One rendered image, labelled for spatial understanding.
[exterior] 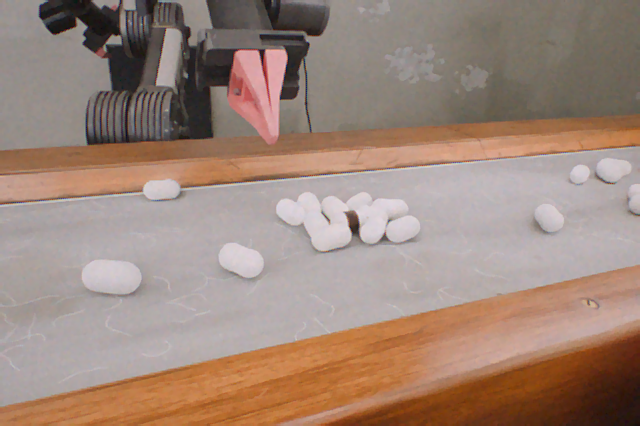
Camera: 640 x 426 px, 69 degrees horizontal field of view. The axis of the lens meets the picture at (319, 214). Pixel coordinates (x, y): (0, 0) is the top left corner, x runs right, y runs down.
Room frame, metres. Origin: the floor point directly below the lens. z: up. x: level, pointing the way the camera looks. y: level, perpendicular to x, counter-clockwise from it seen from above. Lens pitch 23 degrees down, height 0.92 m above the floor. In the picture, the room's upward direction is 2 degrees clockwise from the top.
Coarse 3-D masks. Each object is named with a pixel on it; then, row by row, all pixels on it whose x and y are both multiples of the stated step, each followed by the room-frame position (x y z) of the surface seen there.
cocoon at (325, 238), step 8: (336, 224) 0.35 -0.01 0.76; (344, 224) 0.35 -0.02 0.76; (320, 232) 0.33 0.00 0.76; (328, 232) 0.33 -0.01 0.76; (336, 232) 0.34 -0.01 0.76; (344, 232) 0.34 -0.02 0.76; (312, 240) 0.33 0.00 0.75; (320, 240) 0.33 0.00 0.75; (328, 240) 0.33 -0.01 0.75; (336, 240) 0.33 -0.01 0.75; (344, 240) 0.34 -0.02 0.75; (320, 248) 0.33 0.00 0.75; (328, 248) 0.33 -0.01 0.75
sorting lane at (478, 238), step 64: (192, 192) 0.46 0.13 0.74; (256, 192) 0.46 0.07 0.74; (320, 192) 0.47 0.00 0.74; (384, 192) 0.48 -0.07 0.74; (448, 192) 0.49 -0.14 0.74; (512, 192) 0.50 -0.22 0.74; (576, 192) 0.51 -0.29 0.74; (0, 256) 0.31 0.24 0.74; (64, 256) 0.31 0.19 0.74; (128, 256) 0.31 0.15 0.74; (192, 256) 0.32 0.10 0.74; (320, 256) 0.33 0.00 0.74; (384, 256) 0.33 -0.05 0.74; (448, 256) 0.34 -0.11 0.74; (512, 256) 0.34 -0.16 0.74; (576, 256) 0.35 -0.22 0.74; (0, 320) 0.23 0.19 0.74; (64, 320) 0.23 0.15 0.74; (128, 320) 0.24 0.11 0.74; (192, 320) 0.24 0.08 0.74; (256, 320) 0.24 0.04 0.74; (320, 320) 0.24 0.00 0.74; (384, 320) 0.25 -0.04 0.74; (0, 384) 0.18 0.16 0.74; (64, 384) 0.18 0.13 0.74
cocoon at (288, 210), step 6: (282, 204) 0.39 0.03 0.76; (288, 204) 0.39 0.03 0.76; (294, 204) 0.39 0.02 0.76; (276, 210) 0.39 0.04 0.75; (282, 210) 0.39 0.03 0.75; (288, 210) 0.38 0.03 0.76; (294, 210) 0.38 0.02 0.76; (300, 210) 0.38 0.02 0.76; (282, 216) 0.38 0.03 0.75; (288, 216) 0.38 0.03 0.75; (294, 216) 0.38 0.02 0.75; (300, 216) 0.38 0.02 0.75; (288, 222) 0.38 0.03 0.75; (294, 222) 0.38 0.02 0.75; (300, 222) 0.38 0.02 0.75
